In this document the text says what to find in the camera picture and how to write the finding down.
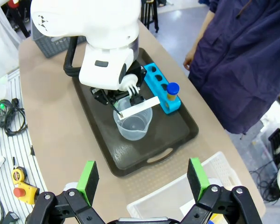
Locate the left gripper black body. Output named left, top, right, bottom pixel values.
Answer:
left=90, top=87, right=132, bottom=106

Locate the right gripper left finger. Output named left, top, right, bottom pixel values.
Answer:
left=27, top=161, right=105, bottom=224

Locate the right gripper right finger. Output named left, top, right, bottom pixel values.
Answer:
left=181, top=158, right=263, bottom=224

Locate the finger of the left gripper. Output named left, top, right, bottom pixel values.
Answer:
left=106, top=93, right=123, bottom=117

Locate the clear plastic measuring beaker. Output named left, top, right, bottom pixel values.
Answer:
left=113, top=97, right=154, bottom=141

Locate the person's right forearm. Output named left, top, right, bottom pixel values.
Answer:
left=190, top=9, right=216, bottom=56

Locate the person's right hand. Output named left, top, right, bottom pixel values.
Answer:
left=183, top=45, right=198, bottom=72

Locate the white paper strip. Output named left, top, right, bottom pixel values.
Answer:
left=119, top=97, right=161, bottom=118

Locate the white label inside basket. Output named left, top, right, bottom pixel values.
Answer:
left=179, top=202, right=197, bottom=217

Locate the white perforated plastic basket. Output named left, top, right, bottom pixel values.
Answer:
left=126, top=151, right=243, bottom=224

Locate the blue test tube rack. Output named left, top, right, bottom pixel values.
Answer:
left=143, top=63, right=182, bottom=115

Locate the dark grey serving tray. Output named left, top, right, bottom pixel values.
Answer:
left=71, top=48, right=199, bottom=178

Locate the yellow emergency stop button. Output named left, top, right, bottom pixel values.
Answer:
left=13, top=181, right=40, bottom=205

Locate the yellow tape measure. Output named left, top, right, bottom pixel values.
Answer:
left=11, top=167, right=28, bottom=183

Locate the grey basket holding flask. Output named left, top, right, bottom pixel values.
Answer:
left=31, top=20, right=88, bottom=59

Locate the black crate on floor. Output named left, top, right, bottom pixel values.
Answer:
left=267, top=127, right=280, bottom=169

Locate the person in navy coat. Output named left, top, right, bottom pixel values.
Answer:
left=183, top=0, right=280, bottom=135

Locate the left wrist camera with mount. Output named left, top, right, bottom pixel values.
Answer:
left=118, top=73, right=147, bottom=105

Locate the black left arm hose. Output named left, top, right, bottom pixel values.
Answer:
left=63, top=36, right=89, bottom=77

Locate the black cable tangle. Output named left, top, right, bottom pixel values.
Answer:
left=249, top=161, right=280, bottom=204

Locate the black cable bundle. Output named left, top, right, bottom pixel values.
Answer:
left=0, top=98, right=28, bottom=137

